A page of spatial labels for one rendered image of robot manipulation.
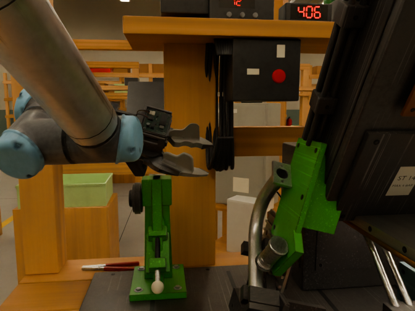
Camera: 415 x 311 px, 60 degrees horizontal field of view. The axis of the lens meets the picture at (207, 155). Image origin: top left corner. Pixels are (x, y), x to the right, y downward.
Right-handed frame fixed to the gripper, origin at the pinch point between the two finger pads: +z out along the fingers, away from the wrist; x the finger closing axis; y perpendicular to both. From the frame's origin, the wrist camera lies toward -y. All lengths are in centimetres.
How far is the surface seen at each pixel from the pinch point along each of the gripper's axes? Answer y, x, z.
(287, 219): -0.6, -8.3, 18.1
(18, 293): -44, -21, -33
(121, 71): -449, 520, -125
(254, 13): 12.6, 37.5, 4.1
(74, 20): -584, 814, -327
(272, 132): -19.1, 32.2, 22.6
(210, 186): -26.2, 12.1, 7.1
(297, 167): 4.9, 0.4, 17.9
